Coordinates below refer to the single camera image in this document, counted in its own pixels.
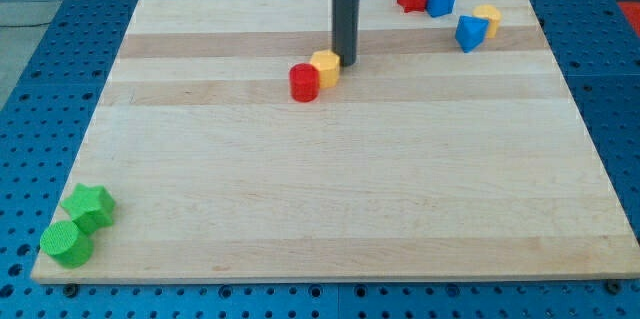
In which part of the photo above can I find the yellow heart block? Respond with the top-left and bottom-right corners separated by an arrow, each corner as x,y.
472,4 -> 502,39

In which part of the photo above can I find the red cylinder block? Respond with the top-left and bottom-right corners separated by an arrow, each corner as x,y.
289,63 -> 319,102

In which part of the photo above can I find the yellow hexagon block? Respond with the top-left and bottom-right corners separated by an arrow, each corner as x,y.
309,50 -> 340,89

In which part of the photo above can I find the wooden board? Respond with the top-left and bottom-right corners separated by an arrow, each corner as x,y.
32,0 -> 639,284

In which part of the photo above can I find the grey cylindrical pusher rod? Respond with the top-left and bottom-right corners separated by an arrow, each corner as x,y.
331,0 -> 360,67

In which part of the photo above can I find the blue triangular block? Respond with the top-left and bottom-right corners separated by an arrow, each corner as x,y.
455,15 -> 489,53

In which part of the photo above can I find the green star block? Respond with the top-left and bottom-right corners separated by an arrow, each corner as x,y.
61,184 -> 115,235

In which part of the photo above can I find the green cylinder block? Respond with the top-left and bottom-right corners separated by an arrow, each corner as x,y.
40,221 -> 94,269

